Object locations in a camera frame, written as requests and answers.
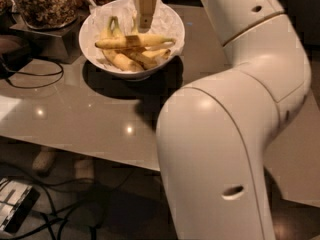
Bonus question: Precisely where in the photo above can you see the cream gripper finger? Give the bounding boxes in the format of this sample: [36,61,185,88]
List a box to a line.
[134,0,157,29]

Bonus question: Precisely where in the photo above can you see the yellow banana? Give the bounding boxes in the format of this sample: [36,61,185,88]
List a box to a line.
[112,16,157,69]
[100,16,143,72]
[95,34,176,49]
[131,16,171,60]

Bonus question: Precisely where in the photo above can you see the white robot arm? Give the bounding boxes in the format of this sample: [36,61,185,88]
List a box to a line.
[157,0,311,240]

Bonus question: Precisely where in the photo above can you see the white ceramic bowl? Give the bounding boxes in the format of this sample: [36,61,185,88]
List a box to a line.
[79,0,185,80]

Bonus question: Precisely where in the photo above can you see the white crumpled paper liner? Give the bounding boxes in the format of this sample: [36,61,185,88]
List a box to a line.
[79,0,185,78]

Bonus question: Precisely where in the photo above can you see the dark wooden stand block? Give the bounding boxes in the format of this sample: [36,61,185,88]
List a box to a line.
[10,15,85,64]

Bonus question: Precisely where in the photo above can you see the glass jar of nuts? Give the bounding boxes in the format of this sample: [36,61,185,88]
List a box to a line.
[14,0,78,30]

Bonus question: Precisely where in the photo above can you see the dark round object left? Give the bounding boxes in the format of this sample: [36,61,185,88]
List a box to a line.
[0,35,32,74]

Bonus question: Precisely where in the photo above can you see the beige shoe right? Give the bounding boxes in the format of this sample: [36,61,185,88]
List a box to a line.
[74,158,95,191]

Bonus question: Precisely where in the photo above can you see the beige shoe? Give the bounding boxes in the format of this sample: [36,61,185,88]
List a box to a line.
[32,146,57,176]
[74,158,95,191]

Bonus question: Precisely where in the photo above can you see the beige shoe left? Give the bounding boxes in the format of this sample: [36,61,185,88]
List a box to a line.
[32,146,57,176]

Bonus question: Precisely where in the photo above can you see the silver black device on floor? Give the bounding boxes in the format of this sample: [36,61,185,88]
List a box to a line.
[0,178,40,234]

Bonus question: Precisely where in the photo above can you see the black cable on table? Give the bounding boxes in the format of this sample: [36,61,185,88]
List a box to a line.
[0,55,65,90]

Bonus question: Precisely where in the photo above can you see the black cables on floor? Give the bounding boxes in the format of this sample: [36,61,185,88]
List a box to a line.
[0,160,111,240]

